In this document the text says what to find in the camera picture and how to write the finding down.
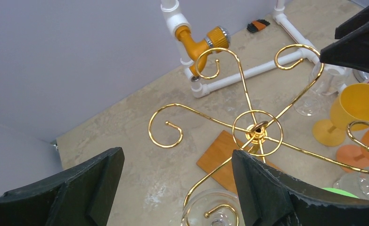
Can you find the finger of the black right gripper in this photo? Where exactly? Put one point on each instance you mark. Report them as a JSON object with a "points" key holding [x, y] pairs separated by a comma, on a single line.
{"points": [[355, 22], [351, 51]]}

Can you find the orange plastic goblet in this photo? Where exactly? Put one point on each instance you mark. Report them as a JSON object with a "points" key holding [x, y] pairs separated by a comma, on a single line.
{"points": [[354, 158]]}

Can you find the yellow faucet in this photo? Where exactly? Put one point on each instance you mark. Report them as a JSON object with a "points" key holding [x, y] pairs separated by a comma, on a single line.
{"points": [[218, 37]]}

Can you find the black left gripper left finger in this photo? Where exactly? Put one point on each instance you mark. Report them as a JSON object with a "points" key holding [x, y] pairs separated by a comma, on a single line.
{"points": [[82, 195]]}

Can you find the gold wire wine glass rack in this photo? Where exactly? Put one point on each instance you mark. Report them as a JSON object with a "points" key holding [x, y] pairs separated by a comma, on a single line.
{"points": [[256, 134]]}

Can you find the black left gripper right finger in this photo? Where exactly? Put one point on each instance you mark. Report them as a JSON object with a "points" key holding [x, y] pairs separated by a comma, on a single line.
{"points": [[269, 197]]}

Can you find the green plastic goblet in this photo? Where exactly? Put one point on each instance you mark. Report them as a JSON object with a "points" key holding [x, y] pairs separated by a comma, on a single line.
{"points": [[340, 191]]}

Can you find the clear wine glass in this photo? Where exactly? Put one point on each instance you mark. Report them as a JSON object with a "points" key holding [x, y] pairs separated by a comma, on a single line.
{"points": [[213, 207], [332, 81]]}

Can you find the chrome spiral glass rack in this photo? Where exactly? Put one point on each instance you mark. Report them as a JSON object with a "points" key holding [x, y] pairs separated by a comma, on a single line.
{"points": [[361, 76]]}

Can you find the small clear glass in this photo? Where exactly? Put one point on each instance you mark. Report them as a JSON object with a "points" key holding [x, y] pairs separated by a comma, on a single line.
{"points": [[354, 182]]}

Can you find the black orange hex key set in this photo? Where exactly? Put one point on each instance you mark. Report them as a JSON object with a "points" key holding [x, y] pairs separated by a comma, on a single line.
{"points": [[257, 25]]}

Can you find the yellow plastic goblet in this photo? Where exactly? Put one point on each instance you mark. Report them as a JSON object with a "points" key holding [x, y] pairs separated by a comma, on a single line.
{"points": [[351, 105]]}

